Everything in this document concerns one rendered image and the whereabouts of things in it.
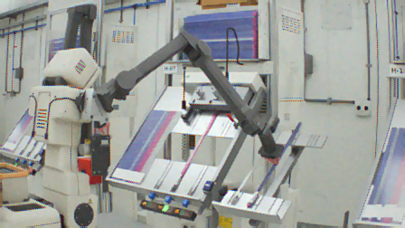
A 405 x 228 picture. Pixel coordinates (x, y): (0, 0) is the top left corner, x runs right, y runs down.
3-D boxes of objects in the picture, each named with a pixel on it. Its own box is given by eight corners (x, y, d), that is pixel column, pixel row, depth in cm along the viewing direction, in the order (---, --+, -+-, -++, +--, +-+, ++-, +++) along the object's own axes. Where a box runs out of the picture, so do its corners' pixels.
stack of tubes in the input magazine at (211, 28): (255, 58, 260) (254, 9, 259) (181, 60, 292) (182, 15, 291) (267, 60, 270) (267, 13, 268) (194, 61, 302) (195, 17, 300)
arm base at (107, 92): (82, 93, 180) (101, 93, 173) (96, 80, 185) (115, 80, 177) (92, 111, 185) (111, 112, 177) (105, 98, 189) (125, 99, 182)
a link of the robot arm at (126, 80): (178, 35, 214) (188, 23, 206) (200, 58, 214) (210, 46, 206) (105, 89, 188) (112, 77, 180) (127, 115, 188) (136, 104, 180)
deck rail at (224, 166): (209, 208, 230) (202, 201, 226) (205, 207, 231) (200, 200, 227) (267, 94, 264) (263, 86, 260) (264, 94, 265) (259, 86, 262)
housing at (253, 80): (262, 101, 264) (251, 82, 256) (191, 99, 295) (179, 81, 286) (268, 90, 268) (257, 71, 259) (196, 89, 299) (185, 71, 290)
